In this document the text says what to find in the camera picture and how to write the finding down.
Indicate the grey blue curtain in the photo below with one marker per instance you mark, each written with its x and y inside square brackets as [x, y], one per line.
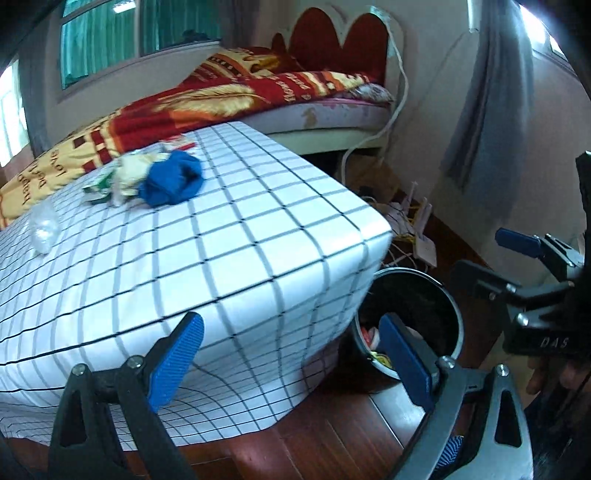
[494, 106]

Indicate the black plastic bucket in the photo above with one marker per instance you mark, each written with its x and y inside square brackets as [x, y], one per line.
[415, 300]

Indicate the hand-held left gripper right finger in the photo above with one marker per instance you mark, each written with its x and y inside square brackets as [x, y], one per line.
[406, 360]

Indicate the green white milk carton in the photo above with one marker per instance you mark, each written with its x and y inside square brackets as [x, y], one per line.
[98, 189]

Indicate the white bed with red headboard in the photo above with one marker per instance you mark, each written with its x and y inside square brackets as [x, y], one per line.
[341, 41]

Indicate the red paper cup white inside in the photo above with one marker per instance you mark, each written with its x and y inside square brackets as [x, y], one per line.
[371, 334]

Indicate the person's right hand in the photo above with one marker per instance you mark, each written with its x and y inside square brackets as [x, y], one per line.
[542, 374]

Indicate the grey stained mattress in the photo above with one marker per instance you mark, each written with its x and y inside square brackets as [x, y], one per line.
[323, 115]

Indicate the grey floral pillow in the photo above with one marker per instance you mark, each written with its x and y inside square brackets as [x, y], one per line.
[369, 92]

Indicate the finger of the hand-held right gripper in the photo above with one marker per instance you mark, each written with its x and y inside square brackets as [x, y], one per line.
[517, 242]
[480, 277]

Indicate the table with white grid cloth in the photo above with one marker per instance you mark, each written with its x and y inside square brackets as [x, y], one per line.
[207, 249]

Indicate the clear plastic bag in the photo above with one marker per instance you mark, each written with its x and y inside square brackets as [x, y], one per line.
[44, 228]

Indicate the window with green curtain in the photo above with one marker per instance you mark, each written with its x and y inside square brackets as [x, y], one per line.
[115, 37]

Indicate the red yellow printed blanket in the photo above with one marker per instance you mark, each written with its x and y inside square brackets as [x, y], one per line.
[184, 101]

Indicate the blue striped slipper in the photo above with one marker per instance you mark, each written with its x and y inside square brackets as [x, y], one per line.
[450, 450]

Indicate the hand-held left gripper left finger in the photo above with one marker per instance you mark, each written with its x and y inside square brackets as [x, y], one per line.
[178, 355]

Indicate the white router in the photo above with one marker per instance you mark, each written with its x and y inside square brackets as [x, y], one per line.
[425, 249]

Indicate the red white milk carton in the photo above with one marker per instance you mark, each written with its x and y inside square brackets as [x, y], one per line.
[181, 143]

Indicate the cream and green cloth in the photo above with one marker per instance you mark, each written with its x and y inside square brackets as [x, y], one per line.
[131, 173]

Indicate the brown cardboard box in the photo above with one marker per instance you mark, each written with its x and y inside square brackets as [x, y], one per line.
[378, 177]

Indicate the blue crumpled cloth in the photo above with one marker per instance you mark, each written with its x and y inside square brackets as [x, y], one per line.
[171, 179]

